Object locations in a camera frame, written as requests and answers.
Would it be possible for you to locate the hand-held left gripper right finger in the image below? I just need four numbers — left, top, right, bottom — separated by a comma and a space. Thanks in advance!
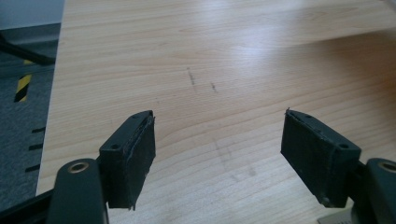
280, 107, 362, 209

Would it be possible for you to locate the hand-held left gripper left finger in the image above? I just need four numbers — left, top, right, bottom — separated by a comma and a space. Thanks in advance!
98, 109, 157, 211

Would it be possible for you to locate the yellow black striped floor tape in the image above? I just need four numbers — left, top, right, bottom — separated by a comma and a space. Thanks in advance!
13, 74, 33, 104

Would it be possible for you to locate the black cable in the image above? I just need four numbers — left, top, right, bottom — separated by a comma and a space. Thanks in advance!
0, 33, 56, 66

